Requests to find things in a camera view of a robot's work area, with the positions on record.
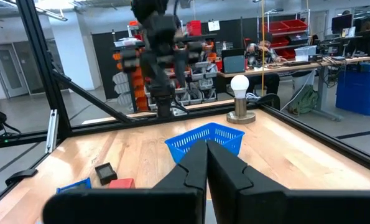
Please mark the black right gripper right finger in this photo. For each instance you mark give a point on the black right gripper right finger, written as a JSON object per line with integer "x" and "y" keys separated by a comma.
{"x": 250, "y": 202}

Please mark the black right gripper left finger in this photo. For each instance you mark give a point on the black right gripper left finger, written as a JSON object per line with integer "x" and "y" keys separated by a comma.
{"x": 172, "y": 202}

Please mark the red charger with prongs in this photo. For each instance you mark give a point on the red charger with prongs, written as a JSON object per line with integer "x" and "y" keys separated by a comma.
{"x": 121, "y": 183}

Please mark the black plastic office box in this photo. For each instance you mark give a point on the black plastic office box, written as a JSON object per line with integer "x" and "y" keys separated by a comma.
{"x": 105, "y": 173}

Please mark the blue plastic office box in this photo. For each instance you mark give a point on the blue plastic office box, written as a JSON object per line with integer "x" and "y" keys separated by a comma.
{"x": 76, "y": 185}

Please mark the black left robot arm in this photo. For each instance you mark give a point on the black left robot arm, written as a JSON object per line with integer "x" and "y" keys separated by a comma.
{"x": 158, "y": 37}

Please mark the wooden office desk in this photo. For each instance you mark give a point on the wooden office desk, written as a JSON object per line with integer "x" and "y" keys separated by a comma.
{"x": 296, "y": 66}

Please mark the blue plastic slotted basket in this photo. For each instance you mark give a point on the blue plastic slotted basket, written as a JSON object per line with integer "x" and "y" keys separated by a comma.
{"x": 203, "y": 133}

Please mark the white bulb lamp brass base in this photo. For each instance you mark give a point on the white bulb lamp brass base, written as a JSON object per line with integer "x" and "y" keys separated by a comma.
{"x": 240, "y": 85}

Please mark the parts bin rack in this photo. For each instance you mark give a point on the parts bin rack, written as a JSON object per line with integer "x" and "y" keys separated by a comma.
{"x": 200, "y": 81}

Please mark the white waste bin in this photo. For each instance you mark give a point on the white waste bin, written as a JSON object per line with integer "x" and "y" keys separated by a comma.
{"x": 303, "y": 81}

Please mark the dark laptop screen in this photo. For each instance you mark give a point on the dark laptop screen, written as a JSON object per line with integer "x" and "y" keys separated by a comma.
{"x": 234, "y": 62}

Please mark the person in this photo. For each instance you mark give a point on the person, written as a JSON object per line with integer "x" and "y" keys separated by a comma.
{"x": 265, "y": 56}
{"x": 369, "y": 37}

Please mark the large blue storage crate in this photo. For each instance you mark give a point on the large blue storage crate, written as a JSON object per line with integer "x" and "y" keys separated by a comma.
{"x": 360, "y": 90}

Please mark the red bin shelf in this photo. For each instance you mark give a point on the red bin shelf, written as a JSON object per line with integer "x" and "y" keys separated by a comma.
{"x": 284, "y": 29}

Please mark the black computer monitor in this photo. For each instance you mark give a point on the black computer monitor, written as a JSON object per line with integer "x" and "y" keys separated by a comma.
{"x": 341, "y": 23}

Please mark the grey glass door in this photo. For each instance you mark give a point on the grey glass door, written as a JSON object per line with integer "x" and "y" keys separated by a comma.
{"x": 9, "y": 70}

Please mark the black rail clamp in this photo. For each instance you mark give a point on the black rail clamp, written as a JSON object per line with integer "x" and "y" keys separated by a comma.
{"x": 21, "y": 177}
{"x": 270, "y": 100}

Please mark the silver metal bracket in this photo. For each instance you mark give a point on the silver metal bracket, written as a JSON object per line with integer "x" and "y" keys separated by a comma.
{"x": 52, "y": 130}

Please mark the black table frame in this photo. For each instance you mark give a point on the black table frame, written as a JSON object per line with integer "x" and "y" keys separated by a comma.
{"x": 43, "y": 62}

